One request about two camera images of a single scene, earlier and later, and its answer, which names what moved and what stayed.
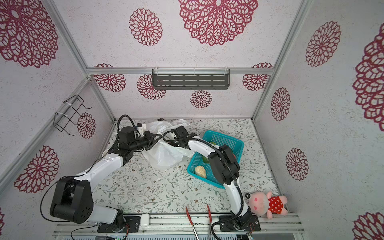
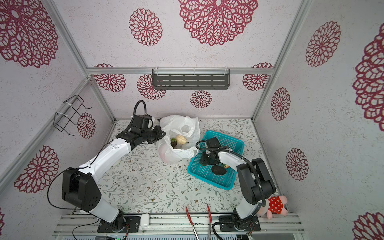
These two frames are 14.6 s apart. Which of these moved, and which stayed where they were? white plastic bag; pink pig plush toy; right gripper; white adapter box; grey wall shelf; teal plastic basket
Moved: right gripper; white plastic bag
Stayed: pink pig plush toy; grey wall shelf; teal plastic basket; white adapter box
